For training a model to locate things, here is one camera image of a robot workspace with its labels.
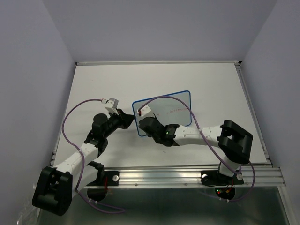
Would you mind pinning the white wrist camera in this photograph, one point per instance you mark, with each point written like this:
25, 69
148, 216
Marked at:
144, 111
110, 105

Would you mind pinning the aluminium table edge frame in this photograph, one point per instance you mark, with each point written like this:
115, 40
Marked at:
99, 63

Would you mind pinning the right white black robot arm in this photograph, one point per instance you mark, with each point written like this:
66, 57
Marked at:
229, 142

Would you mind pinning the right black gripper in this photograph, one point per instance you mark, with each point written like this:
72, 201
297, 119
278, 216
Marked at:
153, 116

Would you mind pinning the aluminium mounting rail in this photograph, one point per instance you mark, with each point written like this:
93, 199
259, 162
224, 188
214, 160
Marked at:
189, 177

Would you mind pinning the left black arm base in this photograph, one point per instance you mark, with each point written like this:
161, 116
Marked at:
98, 189

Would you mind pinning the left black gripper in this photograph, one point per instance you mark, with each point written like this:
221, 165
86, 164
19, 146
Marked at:
125, 119

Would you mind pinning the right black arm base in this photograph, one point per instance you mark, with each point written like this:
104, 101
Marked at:
224, 186

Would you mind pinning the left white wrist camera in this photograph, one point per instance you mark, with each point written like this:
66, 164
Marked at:
110, 105

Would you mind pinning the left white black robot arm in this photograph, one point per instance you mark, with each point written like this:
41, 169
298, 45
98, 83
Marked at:
57, 185

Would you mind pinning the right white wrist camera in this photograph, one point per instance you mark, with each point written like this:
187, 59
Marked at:
144, 111

